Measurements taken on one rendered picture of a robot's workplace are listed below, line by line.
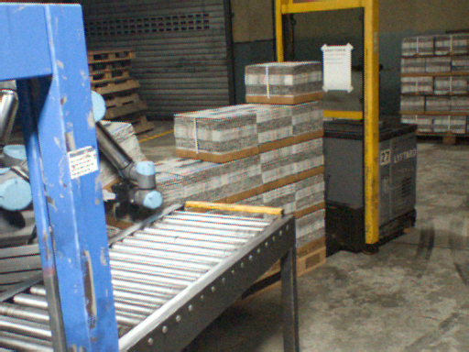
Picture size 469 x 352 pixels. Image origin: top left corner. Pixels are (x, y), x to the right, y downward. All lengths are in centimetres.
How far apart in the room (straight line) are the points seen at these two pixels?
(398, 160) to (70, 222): 354
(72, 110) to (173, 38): 996
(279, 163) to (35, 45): 274
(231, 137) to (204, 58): 742
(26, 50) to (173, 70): 1007
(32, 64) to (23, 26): 5
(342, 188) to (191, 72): 676
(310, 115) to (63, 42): 287
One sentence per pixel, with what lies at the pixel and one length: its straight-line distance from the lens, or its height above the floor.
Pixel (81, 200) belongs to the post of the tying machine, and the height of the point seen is 126.
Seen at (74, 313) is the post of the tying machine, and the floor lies 108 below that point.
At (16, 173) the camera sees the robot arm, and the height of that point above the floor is 105.
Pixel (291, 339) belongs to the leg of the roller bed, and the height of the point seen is 30.
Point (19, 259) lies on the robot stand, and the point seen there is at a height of 71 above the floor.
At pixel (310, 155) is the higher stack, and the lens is 375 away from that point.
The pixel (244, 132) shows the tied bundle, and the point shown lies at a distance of 328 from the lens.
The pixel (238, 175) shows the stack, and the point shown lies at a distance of 328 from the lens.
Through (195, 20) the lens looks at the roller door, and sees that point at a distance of 1064.
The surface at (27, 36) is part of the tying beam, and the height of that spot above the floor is 151.
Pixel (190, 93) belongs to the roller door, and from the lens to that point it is 1079.
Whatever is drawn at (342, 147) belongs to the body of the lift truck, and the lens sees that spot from 426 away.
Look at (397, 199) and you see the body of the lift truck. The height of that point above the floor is 30.
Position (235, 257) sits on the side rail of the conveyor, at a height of 80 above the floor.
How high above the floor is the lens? 150
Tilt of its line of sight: 14 degrees down
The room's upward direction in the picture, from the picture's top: 3 degrees counter-clockwise
